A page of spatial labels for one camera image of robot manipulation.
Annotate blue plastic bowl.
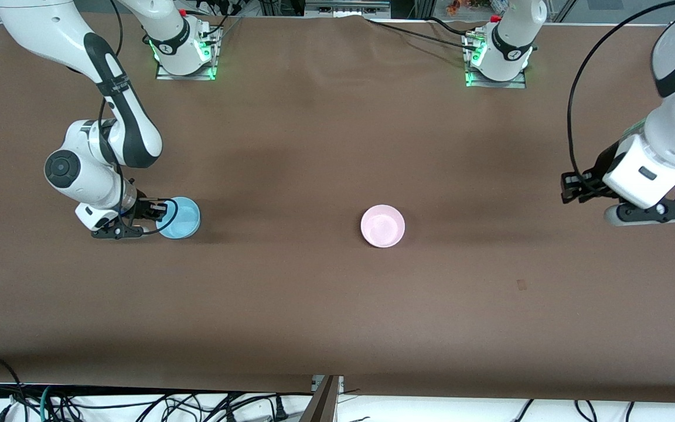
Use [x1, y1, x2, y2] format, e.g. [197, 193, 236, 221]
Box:
[156, 197, 202, 240]

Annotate pink plastic bowl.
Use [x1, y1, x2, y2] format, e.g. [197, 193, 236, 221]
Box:
[360, 205, 406, 249]

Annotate brown table cover sheet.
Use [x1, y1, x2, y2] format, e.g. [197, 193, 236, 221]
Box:
[0, 11, 675, 405]

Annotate orange colourful background object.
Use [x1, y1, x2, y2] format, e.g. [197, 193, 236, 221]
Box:
[446, 0, 490, 16]

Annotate dark brown support beam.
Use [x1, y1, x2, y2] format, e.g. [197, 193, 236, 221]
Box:
[300, 376, 340, 422]

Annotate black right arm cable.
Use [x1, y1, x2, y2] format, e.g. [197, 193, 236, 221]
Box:
[98, 0, 181, 236]

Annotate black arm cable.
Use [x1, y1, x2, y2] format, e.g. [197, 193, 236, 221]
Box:
[568, 0, 675, 176]
[98, 0, 181, 236]

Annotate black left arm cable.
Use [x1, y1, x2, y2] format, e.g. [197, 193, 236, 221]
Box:
[568, 0, 675, 176]

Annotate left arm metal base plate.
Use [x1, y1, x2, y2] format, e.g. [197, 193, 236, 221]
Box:
[465, 59, 527, 89]

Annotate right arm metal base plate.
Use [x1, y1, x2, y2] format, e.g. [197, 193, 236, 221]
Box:
[156, 23, 222, 81]

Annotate black right base power cable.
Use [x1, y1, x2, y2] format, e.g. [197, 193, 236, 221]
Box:
[194, 0, 244, 36]

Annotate black base power cable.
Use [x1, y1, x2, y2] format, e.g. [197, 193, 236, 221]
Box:
[194, 0, 244, 36]
[364, 16, 479, 53]

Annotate black left base power cable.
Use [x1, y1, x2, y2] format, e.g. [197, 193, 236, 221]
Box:
[364, 16, 479, 53]

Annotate silver metal bracket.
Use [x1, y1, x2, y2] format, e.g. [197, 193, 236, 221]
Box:
[312, 375, 345, 394]

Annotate silver aluminium frame rail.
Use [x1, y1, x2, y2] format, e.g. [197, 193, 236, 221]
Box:
[305, 0, 391, 18]

